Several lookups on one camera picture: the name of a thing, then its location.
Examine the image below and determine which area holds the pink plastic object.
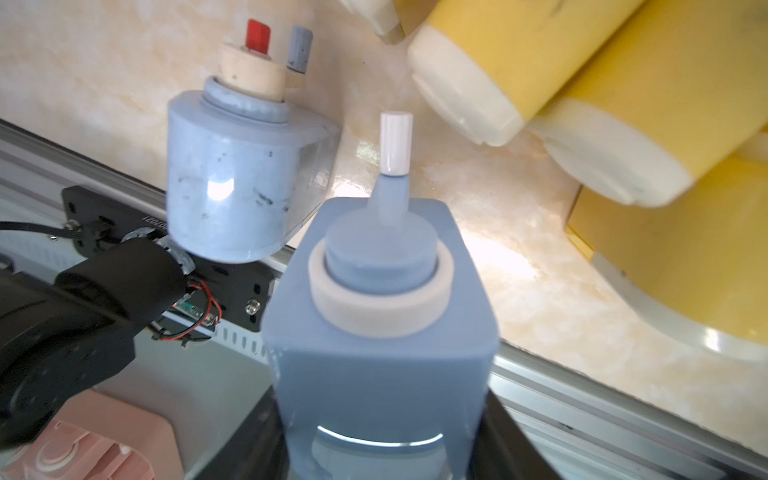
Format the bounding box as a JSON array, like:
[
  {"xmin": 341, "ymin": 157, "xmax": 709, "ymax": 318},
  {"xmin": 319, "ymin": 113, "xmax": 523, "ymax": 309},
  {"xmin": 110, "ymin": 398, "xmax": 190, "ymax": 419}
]
[{"xmin": 1, "ymin": 390, "xmax": 184, "ymax": 479}]

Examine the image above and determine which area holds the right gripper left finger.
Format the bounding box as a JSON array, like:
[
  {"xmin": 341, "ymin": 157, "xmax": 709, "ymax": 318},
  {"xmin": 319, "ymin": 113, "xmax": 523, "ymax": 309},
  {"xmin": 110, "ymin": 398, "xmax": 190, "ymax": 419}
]
[{"xmin": 195, "ymin": 389, "xmax": 288, "ymax": 480}]

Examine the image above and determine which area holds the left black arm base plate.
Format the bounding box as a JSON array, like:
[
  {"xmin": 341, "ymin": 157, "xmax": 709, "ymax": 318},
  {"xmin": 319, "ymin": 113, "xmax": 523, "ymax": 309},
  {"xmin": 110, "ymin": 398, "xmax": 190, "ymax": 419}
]
[{"xmin": 62, "ymin": 186, "xmax": 278, "ymax": 333}]

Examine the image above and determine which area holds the aluminium mounting rail frame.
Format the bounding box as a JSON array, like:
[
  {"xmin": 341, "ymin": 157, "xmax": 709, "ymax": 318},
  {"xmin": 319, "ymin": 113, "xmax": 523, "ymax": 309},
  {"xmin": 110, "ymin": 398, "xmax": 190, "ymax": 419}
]
[{"xmin": 1, "ymin": 123, "xmax": 767, "ymax": 479}]

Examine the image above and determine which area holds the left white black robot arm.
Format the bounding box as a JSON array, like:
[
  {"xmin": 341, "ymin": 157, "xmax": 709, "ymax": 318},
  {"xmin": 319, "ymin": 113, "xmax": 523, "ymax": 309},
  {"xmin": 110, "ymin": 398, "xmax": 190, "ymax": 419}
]
[{"xmin": 1, "ymin": 239, "xmax": 187, "ymax": 449}]

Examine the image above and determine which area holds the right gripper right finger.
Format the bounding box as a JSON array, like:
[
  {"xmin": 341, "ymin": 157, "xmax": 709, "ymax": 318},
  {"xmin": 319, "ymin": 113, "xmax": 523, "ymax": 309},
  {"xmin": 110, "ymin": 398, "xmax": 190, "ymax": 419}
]
[{"xmin": 467, "ymin": 390, "xmax": 561, "ymax": 480}]

